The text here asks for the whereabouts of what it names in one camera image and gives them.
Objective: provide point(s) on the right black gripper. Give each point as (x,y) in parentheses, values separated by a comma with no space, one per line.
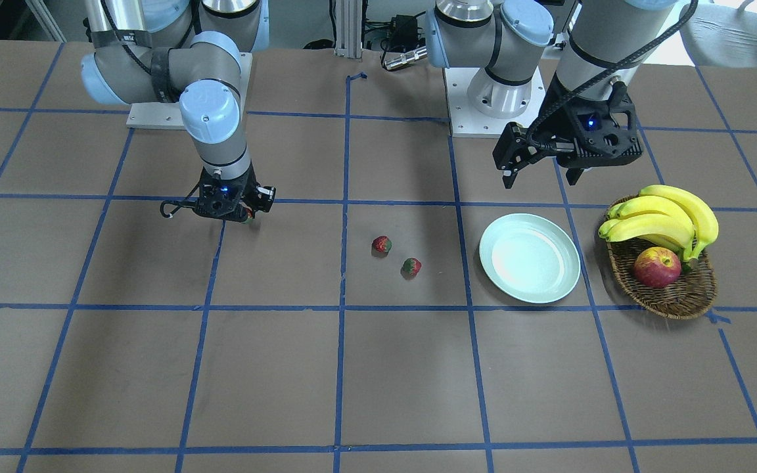
(262,197)

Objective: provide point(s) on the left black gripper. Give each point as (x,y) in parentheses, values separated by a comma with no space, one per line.
(554,113)

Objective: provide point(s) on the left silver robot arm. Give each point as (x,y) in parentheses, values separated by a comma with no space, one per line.
(607,43)

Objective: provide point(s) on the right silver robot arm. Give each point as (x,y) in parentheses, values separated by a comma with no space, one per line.
(186,53)

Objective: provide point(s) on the light green plate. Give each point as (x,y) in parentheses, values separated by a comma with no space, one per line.
(530,258)

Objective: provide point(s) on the yellow banana bunch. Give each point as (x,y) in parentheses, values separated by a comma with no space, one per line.
(667,216)

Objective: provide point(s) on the red apple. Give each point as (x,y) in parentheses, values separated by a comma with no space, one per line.
(657,267)

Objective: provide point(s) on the brown wicker basket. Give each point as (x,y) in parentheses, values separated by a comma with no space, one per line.
(689,297)

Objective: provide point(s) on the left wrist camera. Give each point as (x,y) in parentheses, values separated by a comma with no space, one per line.
(513,153)

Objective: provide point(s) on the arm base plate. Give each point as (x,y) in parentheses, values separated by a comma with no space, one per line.
(167,117)
(479,107)

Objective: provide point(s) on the aluminium frame post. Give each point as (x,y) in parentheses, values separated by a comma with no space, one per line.
(348,19)

